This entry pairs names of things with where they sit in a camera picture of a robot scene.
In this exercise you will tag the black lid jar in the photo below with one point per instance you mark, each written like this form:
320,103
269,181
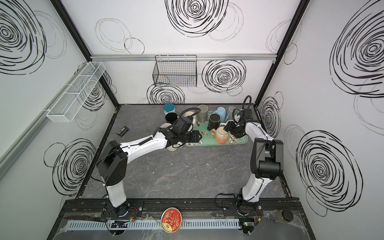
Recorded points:
283,216

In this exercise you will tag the cream white mug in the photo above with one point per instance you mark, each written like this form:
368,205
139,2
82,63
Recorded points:
173,148

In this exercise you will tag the black wire basket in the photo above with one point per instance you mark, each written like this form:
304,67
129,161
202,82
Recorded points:
175,70

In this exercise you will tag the white slotted cable duct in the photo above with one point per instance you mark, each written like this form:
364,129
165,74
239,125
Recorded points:
192,224

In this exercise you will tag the silver grey mug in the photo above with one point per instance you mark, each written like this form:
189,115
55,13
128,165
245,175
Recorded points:
230,113

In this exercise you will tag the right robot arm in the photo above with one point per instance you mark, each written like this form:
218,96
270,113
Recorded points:
267,158

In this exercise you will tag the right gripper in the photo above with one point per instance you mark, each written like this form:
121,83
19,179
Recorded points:
231,131

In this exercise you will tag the white wire shelf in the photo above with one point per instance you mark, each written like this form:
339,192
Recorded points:
83,91

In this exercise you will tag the black mug white interior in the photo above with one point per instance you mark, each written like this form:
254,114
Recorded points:
214,122

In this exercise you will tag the beige mug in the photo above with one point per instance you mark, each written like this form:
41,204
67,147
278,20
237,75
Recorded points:
189,114

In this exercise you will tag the teal and white mug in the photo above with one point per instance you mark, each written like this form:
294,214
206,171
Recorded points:
169,108

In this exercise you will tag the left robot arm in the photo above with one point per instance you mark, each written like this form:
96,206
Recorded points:
112,165

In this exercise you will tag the white speckled mug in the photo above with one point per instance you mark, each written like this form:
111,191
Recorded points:
227,123

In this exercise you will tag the light blue mug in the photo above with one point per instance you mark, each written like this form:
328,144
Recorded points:
221,111

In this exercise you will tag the black and white mug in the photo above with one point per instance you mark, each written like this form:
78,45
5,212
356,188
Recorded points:
171,118

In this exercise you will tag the pink mug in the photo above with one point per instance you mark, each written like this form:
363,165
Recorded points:
165,125

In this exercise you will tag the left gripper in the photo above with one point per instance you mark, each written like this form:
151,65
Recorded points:
190,136

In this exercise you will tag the orange peach mug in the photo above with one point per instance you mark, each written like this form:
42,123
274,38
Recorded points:
221,136

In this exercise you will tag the small black device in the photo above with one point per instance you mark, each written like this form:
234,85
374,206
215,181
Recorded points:
123,131

